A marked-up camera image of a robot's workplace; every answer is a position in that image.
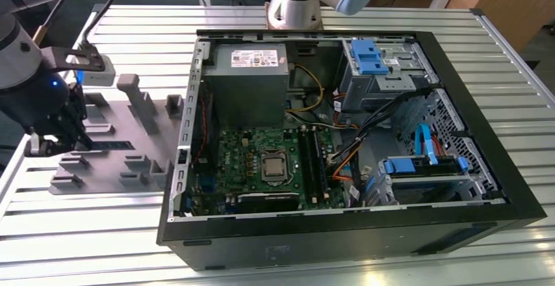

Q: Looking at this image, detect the wooden cabinet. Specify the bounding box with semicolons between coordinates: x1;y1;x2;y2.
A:
475;0;555;62

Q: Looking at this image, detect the black graphics card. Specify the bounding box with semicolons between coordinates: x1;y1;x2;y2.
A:
224;190;302;215

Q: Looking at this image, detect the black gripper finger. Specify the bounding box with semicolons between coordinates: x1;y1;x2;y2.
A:
24;83;96;157

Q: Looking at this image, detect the black PC case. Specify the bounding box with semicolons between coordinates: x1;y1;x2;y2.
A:
155;28;548;271

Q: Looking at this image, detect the black RAM slot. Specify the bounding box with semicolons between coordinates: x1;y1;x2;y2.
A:
300;127;318;203

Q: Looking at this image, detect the blue board connector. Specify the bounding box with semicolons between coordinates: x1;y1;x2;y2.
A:
198;174;218;193

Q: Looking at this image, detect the RAM stick with black chips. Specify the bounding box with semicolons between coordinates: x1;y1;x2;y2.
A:
84;140;135;150
312;129;328;191

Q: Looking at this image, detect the grey metal disk bay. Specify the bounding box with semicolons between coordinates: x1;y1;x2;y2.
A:
362;154;507;207

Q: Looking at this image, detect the silver CPU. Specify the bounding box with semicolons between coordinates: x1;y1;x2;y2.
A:
262;157;287;177

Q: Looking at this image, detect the grey parts rack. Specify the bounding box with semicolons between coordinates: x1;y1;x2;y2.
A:
48;73;184;196

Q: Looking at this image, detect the grey power supply unit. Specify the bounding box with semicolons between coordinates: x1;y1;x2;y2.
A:
202;42;291;129

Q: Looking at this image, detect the yellow power wire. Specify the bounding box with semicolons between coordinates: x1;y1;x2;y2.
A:
286;64;326;114

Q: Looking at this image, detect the orange wire bundle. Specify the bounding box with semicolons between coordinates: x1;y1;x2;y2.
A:
331;157;363;183

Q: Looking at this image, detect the blue flat data wire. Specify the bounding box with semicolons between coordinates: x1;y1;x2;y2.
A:
415;123;440;165

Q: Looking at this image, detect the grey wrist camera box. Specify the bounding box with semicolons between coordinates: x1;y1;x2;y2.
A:
80;55;118;88

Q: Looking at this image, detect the green motherboard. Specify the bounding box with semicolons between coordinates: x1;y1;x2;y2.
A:
190;125;348;215

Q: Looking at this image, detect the metal CPU socket cover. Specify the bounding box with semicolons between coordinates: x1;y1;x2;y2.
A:
259;148;292;187

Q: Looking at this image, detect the hard disk in blue carrier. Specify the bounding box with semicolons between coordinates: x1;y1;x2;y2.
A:
380;155;472;178

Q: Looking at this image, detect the grey metal drive cage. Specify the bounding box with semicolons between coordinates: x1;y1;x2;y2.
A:
339;38;440;113

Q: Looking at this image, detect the black cable bundle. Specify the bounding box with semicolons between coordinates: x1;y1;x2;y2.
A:
328;89;435;164

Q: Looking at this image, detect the blue plastic drive bracket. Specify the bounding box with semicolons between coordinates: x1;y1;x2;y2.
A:
351;38;390;76

